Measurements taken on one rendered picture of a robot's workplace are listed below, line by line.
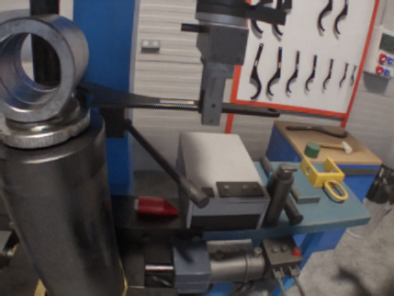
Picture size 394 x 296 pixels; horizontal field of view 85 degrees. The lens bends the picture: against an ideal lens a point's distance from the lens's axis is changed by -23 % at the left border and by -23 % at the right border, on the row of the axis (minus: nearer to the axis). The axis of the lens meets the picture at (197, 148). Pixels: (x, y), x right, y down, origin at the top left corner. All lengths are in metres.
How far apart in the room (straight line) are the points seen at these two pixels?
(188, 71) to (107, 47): 1.71
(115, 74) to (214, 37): 0.51
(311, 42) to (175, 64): 1.33
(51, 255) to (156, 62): 2.10
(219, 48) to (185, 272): 0.60
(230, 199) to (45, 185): 0.52
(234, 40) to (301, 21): 2.33
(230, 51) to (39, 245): 0.43
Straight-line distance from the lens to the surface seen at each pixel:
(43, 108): 0.38
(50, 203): 0.41
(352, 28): 3.00
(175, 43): 2.38
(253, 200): 0.78
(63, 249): 0.49
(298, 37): 2.64
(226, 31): 0.33
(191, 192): 0.48
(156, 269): 0.83
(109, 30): 0.78
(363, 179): 2.07
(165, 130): 2.63
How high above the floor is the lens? 1.66
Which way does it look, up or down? 29 degrees down
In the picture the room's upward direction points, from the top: 7 degrees clockwise
